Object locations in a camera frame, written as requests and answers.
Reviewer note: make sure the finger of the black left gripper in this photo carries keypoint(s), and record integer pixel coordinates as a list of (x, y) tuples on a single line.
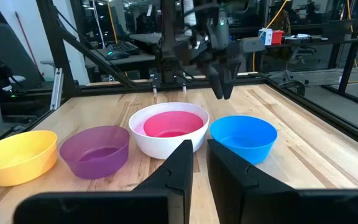
[(217, 79), (230, 77)]

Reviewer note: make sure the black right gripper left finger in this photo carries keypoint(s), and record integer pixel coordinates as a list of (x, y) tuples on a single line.
[(172, 186)]

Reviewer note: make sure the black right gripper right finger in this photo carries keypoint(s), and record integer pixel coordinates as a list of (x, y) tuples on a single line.
[(244, 193)]

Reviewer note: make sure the blue plastic bowl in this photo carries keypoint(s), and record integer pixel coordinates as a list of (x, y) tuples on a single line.
[(244, 137)]

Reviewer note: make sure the pink plastic bowl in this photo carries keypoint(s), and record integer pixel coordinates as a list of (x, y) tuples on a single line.
[(172, 124)]

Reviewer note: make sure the purple plastic bowl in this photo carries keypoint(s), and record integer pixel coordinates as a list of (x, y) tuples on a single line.
[(95, 165)]

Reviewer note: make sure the yellow plastic bowl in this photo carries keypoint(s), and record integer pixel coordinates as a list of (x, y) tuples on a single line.
[(17, 168)]

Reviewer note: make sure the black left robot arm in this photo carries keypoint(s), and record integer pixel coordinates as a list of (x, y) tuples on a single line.
[(168, 46)]

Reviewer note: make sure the white paper with QR code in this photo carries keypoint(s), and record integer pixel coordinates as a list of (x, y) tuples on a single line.
[(190, 12)]

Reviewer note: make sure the blue and white box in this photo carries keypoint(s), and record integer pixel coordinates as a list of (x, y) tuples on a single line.
[(265, 36)]

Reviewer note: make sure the white bowl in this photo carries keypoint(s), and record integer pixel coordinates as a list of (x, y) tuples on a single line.
[(148, 146)]

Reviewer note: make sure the red box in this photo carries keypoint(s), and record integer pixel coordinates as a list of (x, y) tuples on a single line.
[(277, 37)]

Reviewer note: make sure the grey desk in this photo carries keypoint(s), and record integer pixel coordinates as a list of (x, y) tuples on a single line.
[(135, 60)]

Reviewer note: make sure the black computer mouse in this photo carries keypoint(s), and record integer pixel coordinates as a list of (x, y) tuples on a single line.
[(117, 56)]

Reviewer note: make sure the black standing desk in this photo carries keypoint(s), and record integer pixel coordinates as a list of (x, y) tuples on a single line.
[(346, 71)]

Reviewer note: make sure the silver aluminium extrusion piece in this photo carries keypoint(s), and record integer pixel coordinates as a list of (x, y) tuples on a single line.
[(56, 90)]

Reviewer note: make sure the red pole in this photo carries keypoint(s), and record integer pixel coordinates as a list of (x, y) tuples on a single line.
[(26, 37)]

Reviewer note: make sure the black aluminium table frame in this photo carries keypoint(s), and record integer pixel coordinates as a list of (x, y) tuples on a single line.
[(56, 46)]

